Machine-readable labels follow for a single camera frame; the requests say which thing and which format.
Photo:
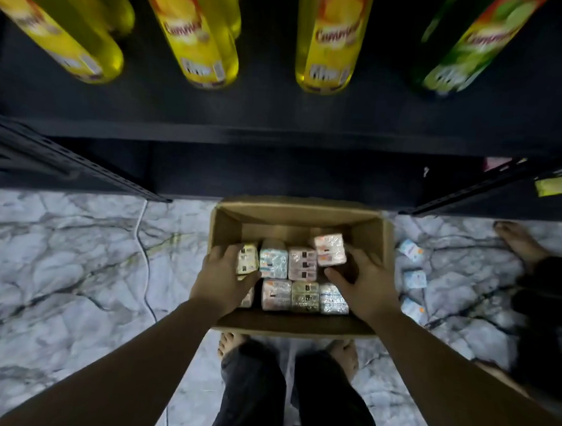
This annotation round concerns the green drink bottle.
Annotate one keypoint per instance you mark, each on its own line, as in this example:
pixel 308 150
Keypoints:
pixel 470 41

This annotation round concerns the pink white soap bar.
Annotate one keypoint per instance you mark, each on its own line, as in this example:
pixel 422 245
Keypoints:
pixel 330 250

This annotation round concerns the person's left leg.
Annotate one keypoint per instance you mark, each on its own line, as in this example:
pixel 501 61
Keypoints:
pixel 251 395

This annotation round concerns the yellow shelf tag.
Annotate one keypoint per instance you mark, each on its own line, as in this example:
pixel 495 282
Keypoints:
pixel 552 186

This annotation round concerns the person's right forearm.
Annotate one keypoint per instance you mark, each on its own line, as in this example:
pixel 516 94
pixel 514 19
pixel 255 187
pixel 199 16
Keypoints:
pixel 460 391

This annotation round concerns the person's foot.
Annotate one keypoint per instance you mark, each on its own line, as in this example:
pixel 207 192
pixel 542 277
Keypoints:
pixel 345 356
pixel 229 342
pixel 519 244

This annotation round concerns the person's left foot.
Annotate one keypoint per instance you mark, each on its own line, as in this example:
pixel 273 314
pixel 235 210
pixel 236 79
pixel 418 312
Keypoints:
pixel 229 342

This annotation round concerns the person's left thumb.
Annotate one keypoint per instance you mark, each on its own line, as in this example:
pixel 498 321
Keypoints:
pixel 251 282

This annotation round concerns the person's right foot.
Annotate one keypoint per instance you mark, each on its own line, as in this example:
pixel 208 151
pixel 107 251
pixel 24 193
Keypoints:
pixel 345 356

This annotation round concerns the cream soap bar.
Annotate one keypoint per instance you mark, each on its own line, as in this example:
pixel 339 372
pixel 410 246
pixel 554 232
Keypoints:
pixel 248 259

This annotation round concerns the person's right thumb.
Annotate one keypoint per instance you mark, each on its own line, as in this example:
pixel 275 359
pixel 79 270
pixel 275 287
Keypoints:
pixel 338 277

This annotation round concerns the person's right leg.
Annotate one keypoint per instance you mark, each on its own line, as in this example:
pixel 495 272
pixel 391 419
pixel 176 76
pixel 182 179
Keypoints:
pixel 334 406

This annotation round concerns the open brown cardboard box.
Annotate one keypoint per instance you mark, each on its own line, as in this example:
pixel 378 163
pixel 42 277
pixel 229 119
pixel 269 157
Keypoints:
pixel 300 216

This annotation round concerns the person's leg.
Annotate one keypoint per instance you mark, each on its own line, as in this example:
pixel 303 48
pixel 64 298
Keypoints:
pixel 550 311
pixel 251 395
pixel 334 406

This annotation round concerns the rows of wrapped soap packs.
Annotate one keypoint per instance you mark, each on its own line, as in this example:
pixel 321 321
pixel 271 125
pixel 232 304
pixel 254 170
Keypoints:
pixel 302 264

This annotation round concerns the person's left forearm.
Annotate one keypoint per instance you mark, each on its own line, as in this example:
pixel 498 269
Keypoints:
pixel 126 372

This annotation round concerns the black metal shelf rack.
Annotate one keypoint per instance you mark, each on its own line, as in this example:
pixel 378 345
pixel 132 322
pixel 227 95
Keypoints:
pixel 287 119

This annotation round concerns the small blue white packet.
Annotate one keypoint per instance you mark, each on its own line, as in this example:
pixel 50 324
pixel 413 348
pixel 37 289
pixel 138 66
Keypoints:
pixel 413 310
pixel 411 251
pixel 415 279

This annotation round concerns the person's left hand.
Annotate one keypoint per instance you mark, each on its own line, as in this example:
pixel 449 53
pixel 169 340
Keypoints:
pixel 216 282

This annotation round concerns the person's right hand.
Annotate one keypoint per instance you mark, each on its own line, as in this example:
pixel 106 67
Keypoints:
pixel 369 288

